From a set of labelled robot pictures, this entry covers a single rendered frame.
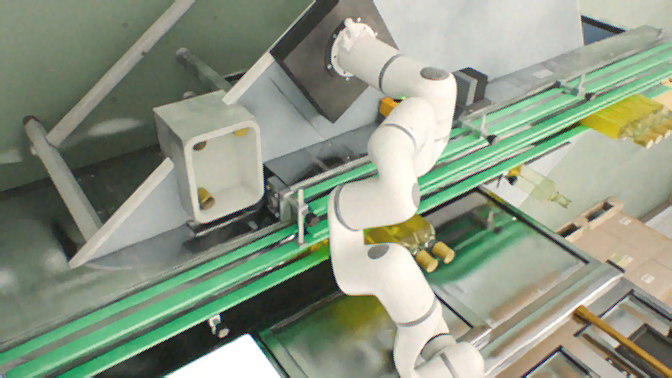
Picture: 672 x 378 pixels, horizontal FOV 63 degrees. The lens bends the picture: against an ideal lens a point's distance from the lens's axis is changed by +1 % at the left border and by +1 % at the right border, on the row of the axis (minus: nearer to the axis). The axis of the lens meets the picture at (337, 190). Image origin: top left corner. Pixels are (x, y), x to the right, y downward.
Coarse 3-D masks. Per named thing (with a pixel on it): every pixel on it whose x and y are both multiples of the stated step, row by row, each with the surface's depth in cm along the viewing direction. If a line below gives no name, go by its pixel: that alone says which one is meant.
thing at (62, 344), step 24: (624, 96) 198; (576, 120) 183; (264, 240) 131; (288, 240) 131; (312, 240) 131; (216, 264) 124; (240, 264) 124; (264, 264) 124; (168, 288) 118; (192, 288) 118; (216, 288) 119; (96, 312) 112; (120, 312) 112; (144, 312) 112; (168, 312) 113; (48, 336) 107; (72, 336) 107; (96, 336) 107; (0, 360) 102; (24, 360) 103; (48, 360) 103
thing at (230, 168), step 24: (192, 144) 111; (216, 144) 123; (240, 144) 127; (192, 168) 114; (216, 168) 127; (240, 168) 131; (192, 192) 117; (216, 192) 130; (240, 192) 131; (216, 216) 125
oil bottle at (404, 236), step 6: (384, 228) 138; (390, 228) 138; (396, 228) 138; (402, 228) 138; (408, 228) 138; (390, 234) 137; (396, 234) 136; (402, 234) 136; (408, 234) 136; (414, 234) 136; (396, 240) 135; (402, 240) 134; (408, 240) 135; (414, 240) 135; (408, 246) 134
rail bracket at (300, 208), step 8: (280, 192) 126; (288, 192) 126; (288, 200) 125; (296, 200) 125; (296, 208) 122; (304, 208) 122; (304, 216) 121; (312, 216) 120; (312, 224) 120; (296, 240) 130; (304, 240) 130
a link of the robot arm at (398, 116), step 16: (400, 112) 99; (416, 112) 99; (432, 112) 102; (416, 128) 97; (432, 128) 101; (416, 144) 96; (432, 144) 104; (416, 160) 104; (432, 160) 108; (416, 176) 107
